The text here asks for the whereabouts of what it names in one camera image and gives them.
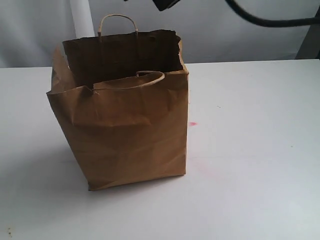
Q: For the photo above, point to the brown paper bag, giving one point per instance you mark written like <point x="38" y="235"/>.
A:
<point x="122" y="103"/>

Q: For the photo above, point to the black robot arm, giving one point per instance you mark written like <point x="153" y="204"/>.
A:
<point x="162" y="5"/>

